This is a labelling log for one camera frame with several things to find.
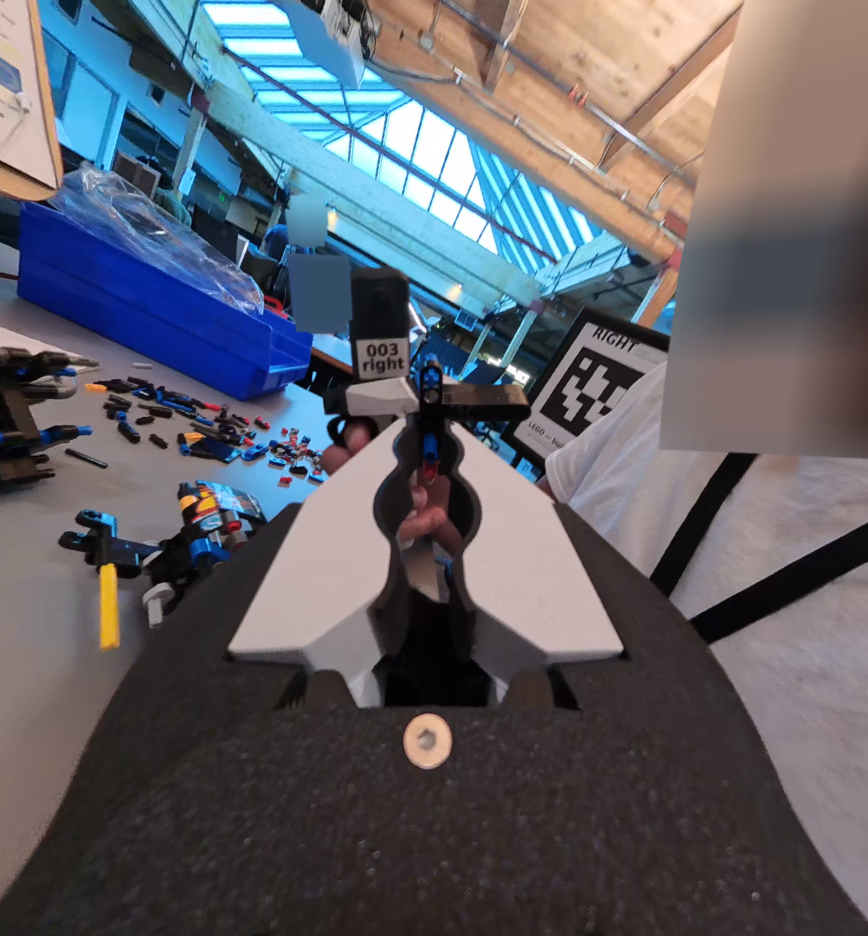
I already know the person in white shirt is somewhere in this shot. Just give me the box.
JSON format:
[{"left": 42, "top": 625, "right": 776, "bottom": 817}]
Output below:
[{"left": 544, "top": 358, "right": 868, "bottom": 936}]

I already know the clear plastic bag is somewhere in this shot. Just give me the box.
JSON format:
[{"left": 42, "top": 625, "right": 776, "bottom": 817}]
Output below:
[{"left": 55, "top": 164, "right": 268, "bottom": 317}]

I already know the partly built lego model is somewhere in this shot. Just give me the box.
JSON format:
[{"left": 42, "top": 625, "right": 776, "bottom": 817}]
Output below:
[{"left": 0, "top": 346, "right": 103, "bottom": 492}]

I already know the person's right hand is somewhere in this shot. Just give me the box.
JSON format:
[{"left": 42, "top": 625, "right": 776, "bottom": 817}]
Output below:
[{"left": 320, "top": 423, "right": 470, "bottom": 561}]

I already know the white printed sign board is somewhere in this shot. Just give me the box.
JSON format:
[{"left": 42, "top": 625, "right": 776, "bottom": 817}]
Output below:
[{"left": 0, "top": 0, "right": 64, "bottom": 202}]

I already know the pile of small lego pieces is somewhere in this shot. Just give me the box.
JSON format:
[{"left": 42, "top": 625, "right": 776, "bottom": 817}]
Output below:
[{"left": 83, "top": 373, "right": 333, "bottom": 487}]

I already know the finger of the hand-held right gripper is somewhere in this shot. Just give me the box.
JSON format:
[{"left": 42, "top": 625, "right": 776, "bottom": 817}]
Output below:
[
  {"left": 345, "top": 376, "right": 423, "bottom": 419},
  {"left": 440, "top": 384, "right": 532, "bottom": 423}
]

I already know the lego connector with yellow axle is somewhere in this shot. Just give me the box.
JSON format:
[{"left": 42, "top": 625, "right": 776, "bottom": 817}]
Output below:
[{"left": 57, "top": 510, "right": 163, "bottom": 653}]

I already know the black harness strap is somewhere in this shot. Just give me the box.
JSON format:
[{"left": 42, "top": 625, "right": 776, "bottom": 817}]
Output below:
[
  {"left": 648, "top": 452, "right": 759, "bottom": 598},
  {"left": 689, "top": 505, "right": 868, "bottom": 646}
]

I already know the blue plastic bin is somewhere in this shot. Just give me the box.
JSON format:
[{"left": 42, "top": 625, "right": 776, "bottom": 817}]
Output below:
[{"left": 17, "top": 201, "right": 315, "bottom": 403}]

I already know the framed black-white marker board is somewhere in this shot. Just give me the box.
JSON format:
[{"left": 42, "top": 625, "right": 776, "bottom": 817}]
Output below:
[{"left": 502, "top": 306, "right": 671, "bottom": 470}]

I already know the lego assembly with flame sticker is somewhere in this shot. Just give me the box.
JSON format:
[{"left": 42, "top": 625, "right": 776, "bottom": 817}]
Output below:
[{"left": 141, "top": 479, "right": 268, "bottom": 630}]

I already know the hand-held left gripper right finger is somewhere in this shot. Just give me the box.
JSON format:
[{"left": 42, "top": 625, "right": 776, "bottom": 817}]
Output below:
[{"left": 443, "top": 420, "right": 627, "bottom": 704}]

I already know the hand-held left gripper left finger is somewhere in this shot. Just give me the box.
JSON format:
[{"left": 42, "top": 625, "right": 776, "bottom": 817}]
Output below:
[{"left": 228, "top": 420, "right": 416, "bottom": 707}]

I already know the small black lego subassembly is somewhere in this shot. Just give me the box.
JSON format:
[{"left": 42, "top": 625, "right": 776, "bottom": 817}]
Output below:
[{"left": 414, "top": 353, "right": 450, "bottom": 480}]

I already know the white ceiling-mounted box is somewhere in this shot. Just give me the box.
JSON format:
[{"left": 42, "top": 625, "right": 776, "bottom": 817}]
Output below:
[{"left": 288, "top": 0, "right": 385, "bottom": 90}]

